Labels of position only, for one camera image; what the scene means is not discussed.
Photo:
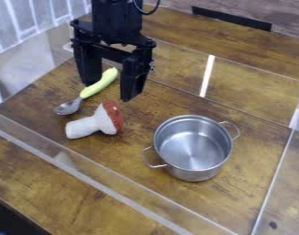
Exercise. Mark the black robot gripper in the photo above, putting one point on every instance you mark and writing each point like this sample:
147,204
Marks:
113,36

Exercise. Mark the white red plush mushroom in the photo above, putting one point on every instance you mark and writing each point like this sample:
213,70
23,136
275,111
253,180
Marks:
107,120

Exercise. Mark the clear acrylic triangle stand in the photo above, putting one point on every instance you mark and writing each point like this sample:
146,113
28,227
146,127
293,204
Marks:
67,47

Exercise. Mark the spoon with green handle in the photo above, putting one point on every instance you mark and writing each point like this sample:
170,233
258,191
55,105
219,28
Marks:
71,107

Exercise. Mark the black wall slot strip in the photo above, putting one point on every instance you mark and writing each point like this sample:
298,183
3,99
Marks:
243,21

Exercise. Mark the silver pot with handles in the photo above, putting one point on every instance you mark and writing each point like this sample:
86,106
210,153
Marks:
193,145

